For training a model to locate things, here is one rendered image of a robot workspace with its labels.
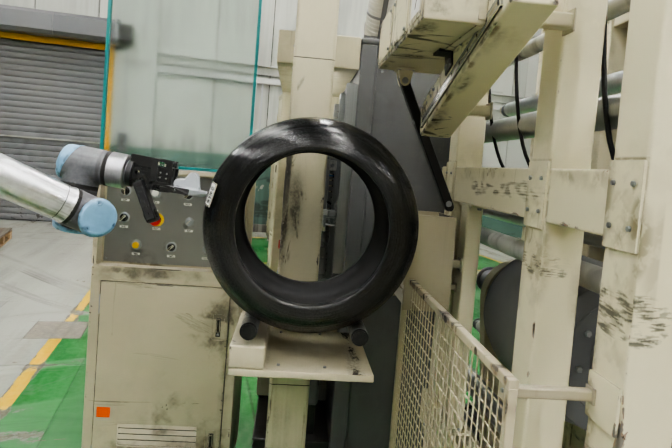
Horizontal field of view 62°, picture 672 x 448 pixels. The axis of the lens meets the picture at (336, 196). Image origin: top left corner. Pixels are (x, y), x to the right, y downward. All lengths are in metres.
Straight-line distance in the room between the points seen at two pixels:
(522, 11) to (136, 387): 1.83
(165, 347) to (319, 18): 1.30
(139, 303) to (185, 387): 0.36
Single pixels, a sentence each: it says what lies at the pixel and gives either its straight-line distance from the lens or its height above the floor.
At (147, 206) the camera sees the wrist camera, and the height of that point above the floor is 1.19.
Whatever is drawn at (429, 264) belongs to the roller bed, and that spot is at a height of 1.05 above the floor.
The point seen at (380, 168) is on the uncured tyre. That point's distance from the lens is 1.38.
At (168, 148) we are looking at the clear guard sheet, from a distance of 2.15.
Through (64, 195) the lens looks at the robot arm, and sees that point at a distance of 1.38.
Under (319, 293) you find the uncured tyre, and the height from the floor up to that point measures 0.95.
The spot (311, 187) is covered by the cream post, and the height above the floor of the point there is 1.25.
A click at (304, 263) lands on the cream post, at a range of 1.77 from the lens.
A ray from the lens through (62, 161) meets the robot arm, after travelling 1.54.
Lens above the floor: 1.33
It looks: 3 degrees down
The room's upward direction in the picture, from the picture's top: 5 degrees clockwise
